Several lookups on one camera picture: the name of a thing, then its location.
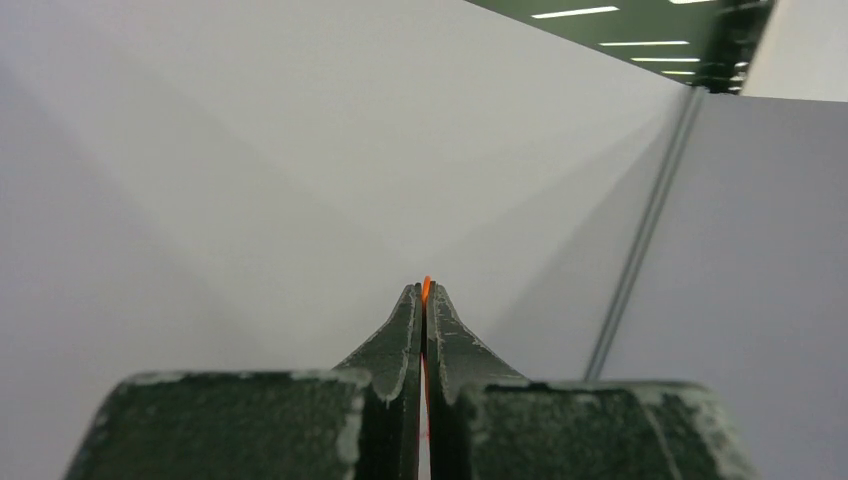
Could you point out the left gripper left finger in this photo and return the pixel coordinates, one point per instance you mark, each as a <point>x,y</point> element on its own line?
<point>357,420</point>

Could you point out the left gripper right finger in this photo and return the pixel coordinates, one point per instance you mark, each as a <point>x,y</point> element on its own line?
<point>488,421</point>

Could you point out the right aluminium corner post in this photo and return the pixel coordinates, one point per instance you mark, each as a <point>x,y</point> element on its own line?
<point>654,206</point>

